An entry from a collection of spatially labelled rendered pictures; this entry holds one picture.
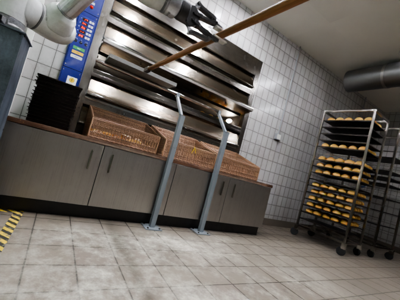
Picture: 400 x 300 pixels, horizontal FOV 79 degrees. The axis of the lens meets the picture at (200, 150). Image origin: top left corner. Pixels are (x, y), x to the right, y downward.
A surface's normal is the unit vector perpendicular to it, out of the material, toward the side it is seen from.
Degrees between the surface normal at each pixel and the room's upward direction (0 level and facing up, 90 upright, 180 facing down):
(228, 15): 90
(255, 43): 90
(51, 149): 90
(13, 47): 90
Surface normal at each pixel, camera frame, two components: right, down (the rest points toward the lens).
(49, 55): 0.51, 0.09
